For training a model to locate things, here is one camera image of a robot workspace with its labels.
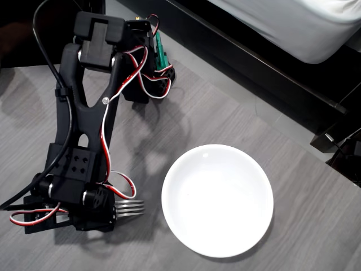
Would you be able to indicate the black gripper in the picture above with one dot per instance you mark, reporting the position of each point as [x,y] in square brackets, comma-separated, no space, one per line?
[82,221]

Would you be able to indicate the metal fork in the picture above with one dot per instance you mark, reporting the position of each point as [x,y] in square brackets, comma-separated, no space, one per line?
[132,209]

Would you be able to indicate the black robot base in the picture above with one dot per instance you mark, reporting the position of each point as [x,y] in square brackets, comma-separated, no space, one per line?
[141,90]

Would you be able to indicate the white round plate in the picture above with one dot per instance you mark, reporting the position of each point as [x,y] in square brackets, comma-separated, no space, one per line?
[217,200]

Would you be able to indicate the white mattress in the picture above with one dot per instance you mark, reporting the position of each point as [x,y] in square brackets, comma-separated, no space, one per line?
[296,25]

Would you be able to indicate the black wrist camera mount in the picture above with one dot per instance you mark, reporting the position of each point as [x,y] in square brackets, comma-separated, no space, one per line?
[42,223]

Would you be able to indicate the black bed frame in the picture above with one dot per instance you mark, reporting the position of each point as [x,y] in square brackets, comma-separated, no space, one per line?
[253,56]

